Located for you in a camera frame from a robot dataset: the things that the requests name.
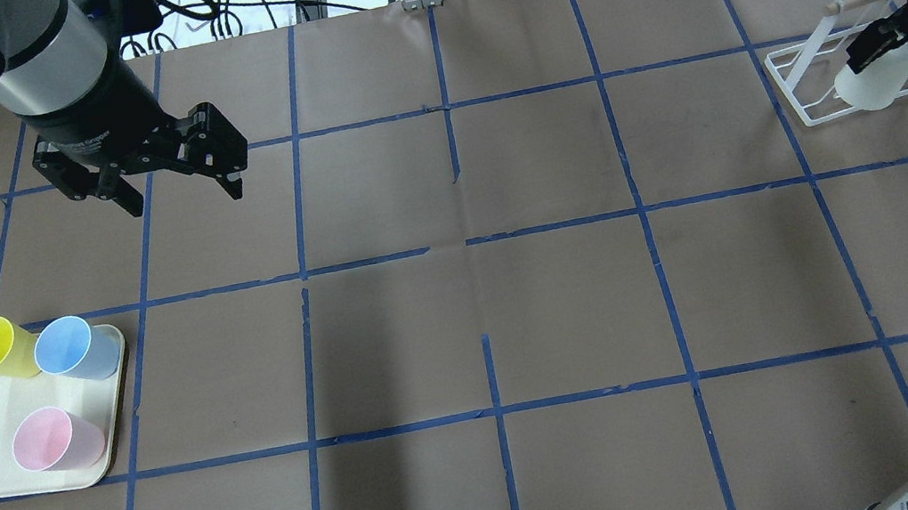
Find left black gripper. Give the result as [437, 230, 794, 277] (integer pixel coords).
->
[26, 60, 249, 218]

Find white plastic cup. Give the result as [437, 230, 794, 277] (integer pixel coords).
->
[834, 43, 908, 111]

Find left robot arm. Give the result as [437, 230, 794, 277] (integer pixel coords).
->
[0, 0, 248, 217]

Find blue cup near pink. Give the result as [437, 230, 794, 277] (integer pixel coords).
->
[34, 316, 123, 381]

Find pink plastic cup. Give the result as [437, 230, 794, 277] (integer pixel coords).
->
[11, 406, 107, 473]

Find white wire cup rack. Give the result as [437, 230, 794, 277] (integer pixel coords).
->
[762, 0, 908, 127]

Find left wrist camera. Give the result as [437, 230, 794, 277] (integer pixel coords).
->
[71, 0, 164, 47]

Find black cable bundle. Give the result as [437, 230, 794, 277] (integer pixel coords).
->
[137, 0, 392, 52]

